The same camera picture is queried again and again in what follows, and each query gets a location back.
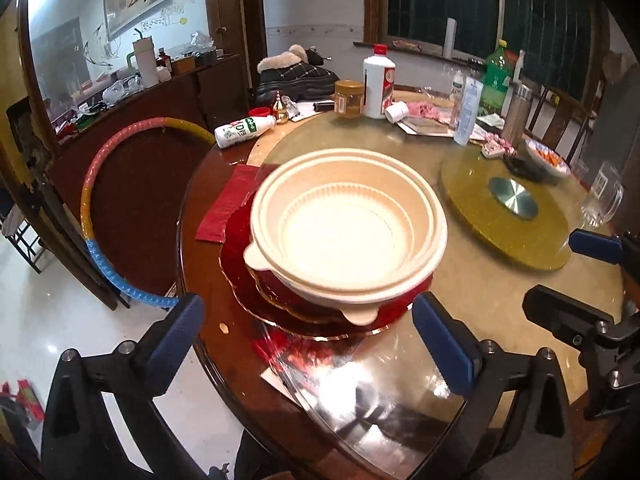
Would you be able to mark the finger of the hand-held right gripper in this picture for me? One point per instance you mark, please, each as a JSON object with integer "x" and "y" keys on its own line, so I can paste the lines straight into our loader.
{"x": 595, "y": 247}
{"x": 560, "y": 312}

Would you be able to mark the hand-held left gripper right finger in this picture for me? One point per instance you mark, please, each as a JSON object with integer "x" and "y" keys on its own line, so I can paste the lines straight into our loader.
{"x": 442, "y": 345}

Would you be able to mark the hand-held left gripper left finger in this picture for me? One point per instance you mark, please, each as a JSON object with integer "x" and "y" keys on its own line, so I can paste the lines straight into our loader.
{"x": 175, "y": 340}

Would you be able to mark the beige ribbed plastic bowl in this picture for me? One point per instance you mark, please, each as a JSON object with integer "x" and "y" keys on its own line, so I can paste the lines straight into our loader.
{"x": 360, "y": 316}
{"x": 345, "y": 220}

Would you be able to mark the red plate with white sticker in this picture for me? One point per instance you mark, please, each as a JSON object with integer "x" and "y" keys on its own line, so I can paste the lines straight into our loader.
{"x": 272, "y": 282}

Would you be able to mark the red plate with gold lettering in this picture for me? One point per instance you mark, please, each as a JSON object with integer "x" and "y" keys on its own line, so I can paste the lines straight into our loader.
{"x": 235, "y": 240}

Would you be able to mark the glass beer mug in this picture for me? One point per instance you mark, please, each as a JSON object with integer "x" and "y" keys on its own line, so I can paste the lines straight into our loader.
{"x": 602, "y": 195}

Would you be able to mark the clear plastic cup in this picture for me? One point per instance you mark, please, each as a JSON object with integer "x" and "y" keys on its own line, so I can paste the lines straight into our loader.
{"x": 580, "y": 167}

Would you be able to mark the blue patterned plate with food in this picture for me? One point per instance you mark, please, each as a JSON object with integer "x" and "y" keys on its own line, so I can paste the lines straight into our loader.
{"x": 547, "y": 160}

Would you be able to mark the grey refrigerator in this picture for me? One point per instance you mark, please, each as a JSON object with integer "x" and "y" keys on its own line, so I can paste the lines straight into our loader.
{"x": 620, "y": 125}

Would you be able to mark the gold glitter turntable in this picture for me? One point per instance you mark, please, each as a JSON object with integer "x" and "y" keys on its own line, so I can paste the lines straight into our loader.
{"x": 470, "y": 210}

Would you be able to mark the wooden chair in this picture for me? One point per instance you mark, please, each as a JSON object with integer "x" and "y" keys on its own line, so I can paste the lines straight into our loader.
{"x": 560, "y": 115}

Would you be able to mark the red paper sheet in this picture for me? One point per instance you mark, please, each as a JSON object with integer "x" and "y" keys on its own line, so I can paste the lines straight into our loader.
{"x": 225, "y": 205}

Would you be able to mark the steel thermos flask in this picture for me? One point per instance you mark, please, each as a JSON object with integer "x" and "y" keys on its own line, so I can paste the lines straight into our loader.
{"x": 517, "y": 115}

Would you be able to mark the colourful hula hoop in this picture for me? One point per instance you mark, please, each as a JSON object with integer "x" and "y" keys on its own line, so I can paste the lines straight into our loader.
{"x": 95, "y": 180}

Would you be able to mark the white lotion tube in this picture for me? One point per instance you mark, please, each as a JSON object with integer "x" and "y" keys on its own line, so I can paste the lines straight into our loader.
{"x": 467, "y": 110}

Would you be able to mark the white spray bottle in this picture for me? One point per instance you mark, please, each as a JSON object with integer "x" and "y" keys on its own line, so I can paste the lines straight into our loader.
{"x": 519, "y": 67}

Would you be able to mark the green plastic bottle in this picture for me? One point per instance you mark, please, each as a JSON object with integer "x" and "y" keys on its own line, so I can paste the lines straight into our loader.
{"x": 495, "y": 75}

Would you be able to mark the clear jar black lid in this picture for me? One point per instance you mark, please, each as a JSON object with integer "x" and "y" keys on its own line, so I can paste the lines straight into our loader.
{"x": 456, "y": 87}

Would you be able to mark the white green drink bottle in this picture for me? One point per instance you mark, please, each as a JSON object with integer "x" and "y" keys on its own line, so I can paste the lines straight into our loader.
{"x": 240, "y": 131}

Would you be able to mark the pink cloth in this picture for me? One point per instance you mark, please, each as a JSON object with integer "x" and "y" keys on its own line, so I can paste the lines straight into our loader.
{"x": 425, "y": 109}

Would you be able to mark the dark wooden sideboard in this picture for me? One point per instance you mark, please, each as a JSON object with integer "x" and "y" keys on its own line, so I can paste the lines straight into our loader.
{"x": 150, "y": 105}

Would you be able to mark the small white cup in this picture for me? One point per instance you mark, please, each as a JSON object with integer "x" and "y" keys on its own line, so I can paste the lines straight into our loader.
{"x": 396, "y": 111}

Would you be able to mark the red lid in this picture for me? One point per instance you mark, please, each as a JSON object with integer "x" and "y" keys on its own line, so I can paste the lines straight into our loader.
{"x": 259, "y": 111}

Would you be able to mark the small gold bottle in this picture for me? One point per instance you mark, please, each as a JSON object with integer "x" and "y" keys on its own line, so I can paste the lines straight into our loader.
{"x": 281, "y": 110}

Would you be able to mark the white paper roll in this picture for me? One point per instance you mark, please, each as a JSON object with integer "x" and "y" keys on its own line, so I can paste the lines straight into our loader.
{"x": 450, "y": 37}

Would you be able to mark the peanut butter jar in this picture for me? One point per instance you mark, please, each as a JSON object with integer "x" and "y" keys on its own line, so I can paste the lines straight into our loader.
{"x": 348, "y": 100}

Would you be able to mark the white liquor bottle red cap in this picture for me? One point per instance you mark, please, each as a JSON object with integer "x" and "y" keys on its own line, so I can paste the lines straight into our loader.
{"x": 377, "y": 85}

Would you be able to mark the white tumbler green straw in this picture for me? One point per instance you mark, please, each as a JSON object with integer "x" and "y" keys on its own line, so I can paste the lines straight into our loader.
{"x": 147, "y": 65}

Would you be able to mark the black quilted jacket fur collar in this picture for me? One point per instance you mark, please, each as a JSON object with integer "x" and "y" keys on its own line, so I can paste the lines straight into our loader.
{"x": 295, "y": 77}

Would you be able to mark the dark barred window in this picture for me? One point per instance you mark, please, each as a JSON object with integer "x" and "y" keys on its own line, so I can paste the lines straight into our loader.
{"x": 440, "y": 0}

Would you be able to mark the wooden door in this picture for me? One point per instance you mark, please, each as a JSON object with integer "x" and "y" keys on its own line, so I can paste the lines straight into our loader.
{"x": 232, "y": 5}

